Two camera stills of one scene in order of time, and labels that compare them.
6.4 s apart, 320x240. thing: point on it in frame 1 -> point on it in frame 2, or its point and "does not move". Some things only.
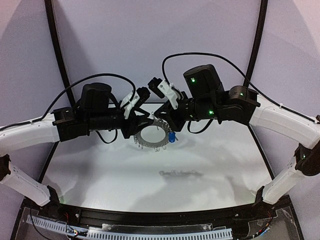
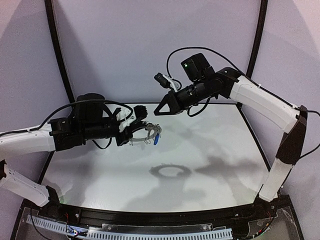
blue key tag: [172, 136] -> [156, 139]
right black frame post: [261, 25] does not move
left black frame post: [59, 49] does not move
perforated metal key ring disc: [142, 142] -> [156, 128]
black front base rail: [246, 214] does not move
